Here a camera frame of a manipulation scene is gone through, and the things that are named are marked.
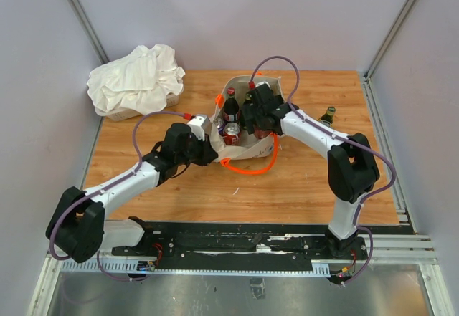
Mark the purple soda can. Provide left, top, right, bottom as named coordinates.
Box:
left=214, top=117, right=226, bottom=136

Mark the aluminium frame post right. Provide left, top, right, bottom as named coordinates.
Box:
left=363, top=0, right=419, bottom=80

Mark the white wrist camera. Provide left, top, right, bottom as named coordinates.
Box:
left=187, top=114, right=211, bottom=141
left=255, top=81, right=271, bottom=89

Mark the green glass bottle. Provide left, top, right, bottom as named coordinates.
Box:
left=243, top=92, right=252, bottom=105
left=318, top=106, right=336, bottom=128

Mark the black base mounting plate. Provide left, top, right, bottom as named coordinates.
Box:
left=111, top=219, right=369, bottom=261

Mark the crumpled white cloth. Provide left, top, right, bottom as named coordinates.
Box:
left=87, top=44, right=186, bottom=117

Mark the grey slotted cable duct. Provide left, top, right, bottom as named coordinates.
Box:
left=61, top=253, right=331, bottom=277

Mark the red soda can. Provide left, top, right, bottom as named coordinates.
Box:
left=254, top=126, right=271, bottom=140
left=223, top=122, right=241, bottom=145

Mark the aluminium frame post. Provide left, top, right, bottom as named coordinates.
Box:
left=67, top=0, right=109, bottom=64
left=363, top=0, right=419, bottom=80

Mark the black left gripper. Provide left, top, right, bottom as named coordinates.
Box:
left=176, top=131, right=218, bottom=166

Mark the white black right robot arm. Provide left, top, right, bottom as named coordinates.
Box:
left=241, top=82, right=379, bottom=259

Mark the aluminium frame post left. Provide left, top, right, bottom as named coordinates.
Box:
left=67, top=0, right=109, bottom=64

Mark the glass cola bottle red cap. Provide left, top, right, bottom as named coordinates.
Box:
left=223, top=87, right=240, bottom=123

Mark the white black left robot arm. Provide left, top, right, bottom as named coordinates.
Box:
left=45, top=115, right=218, bottom=263

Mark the orange bag handle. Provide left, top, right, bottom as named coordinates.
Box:
left=219, top=132, right=280, bottom=176

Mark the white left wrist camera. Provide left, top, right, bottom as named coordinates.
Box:
left=187, top=114, right=211, bottom=141

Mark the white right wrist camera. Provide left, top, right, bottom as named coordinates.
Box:
left=255, top=81, right=271, bottom=89

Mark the white canvas tote bag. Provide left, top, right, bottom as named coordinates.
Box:
left=209, top=75, right=274, bottom=162

